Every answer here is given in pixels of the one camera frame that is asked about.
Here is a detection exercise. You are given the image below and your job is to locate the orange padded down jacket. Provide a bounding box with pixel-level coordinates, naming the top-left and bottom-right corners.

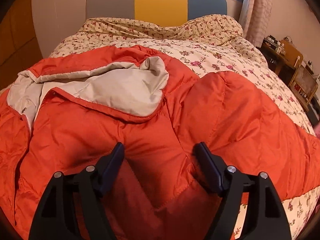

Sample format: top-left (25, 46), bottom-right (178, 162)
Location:
top-left (1, 46), bottom-right (319, 239)

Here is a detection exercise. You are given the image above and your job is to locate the wooden rattan chair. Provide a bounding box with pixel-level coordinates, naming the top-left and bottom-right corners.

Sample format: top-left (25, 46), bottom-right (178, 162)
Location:
top-left (289, 66), bottom-right (318, 112)

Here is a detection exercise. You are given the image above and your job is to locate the floral white quilt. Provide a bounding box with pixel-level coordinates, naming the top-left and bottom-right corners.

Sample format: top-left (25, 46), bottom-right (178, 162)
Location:
top-left (49, 35), bottom-right (320, 240)

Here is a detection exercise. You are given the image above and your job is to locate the brown wooden wardrobe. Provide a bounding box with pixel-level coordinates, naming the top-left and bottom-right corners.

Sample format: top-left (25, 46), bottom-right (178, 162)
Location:
top-left (1, 0), bottom-right (43, 89)

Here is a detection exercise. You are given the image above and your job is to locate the wooden bedside desk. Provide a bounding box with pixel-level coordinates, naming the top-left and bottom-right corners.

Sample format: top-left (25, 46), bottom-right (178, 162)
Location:
top-left (259, 36), bottom-right (304, 75)

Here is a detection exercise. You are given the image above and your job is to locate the small floral beige pillow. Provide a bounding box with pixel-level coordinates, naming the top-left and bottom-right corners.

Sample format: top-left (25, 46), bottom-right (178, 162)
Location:
top-left (76, 14), bottom-right (244, 46)

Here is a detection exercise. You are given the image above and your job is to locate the pink patterned right curtain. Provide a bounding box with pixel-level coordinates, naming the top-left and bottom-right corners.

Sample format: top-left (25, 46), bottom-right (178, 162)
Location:
top-left (239, 0), bottom-right (273, 47)

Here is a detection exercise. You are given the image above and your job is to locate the grey yellow blue headboard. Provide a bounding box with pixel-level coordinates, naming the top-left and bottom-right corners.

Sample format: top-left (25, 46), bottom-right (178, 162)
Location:
top-left (86, 0), bottom-right (227, 27)

